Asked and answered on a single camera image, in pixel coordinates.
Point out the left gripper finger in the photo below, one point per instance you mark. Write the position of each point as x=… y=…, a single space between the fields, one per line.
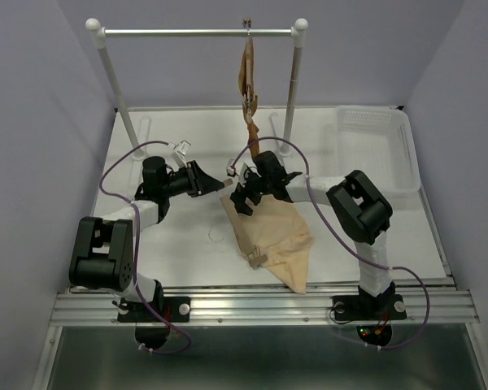
x=206 y=182
x=210 y=192

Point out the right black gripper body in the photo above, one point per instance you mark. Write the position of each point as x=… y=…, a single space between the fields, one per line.
x=252 y=183

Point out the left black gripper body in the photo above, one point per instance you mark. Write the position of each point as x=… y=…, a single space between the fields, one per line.
x=192 y=188

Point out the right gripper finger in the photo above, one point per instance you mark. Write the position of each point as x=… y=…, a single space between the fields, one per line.
x=239 y=201
x=254 y=196

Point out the wooden clip hanger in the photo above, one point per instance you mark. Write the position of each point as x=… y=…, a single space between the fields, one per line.
x=247 y=248

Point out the beige underwear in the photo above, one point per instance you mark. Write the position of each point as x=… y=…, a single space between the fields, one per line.
x=283 y=235

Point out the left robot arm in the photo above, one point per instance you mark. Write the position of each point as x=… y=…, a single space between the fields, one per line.
x=103 y=256

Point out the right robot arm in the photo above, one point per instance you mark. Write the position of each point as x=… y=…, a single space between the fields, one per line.
x=362 y=212

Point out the brown underwear on hanger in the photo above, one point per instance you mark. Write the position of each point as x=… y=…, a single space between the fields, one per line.
x=252 y=142

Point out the white plastic basket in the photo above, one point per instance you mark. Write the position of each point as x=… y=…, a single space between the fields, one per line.
x=379 y=142

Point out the white clothes rack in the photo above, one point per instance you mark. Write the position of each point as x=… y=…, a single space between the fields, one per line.
x=99 y=34

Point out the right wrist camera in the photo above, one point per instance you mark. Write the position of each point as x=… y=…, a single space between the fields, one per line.
x=235 y=168

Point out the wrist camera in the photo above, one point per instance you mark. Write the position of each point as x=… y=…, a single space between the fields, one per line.
x=179 y=151
x=235 y=168

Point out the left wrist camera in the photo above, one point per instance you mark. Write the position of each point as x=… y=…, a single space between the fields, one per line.
x=179 y=151

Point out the aluminium mounting rail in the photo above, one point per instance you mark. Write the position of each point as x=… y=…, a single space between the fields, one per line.
x=266 y=306

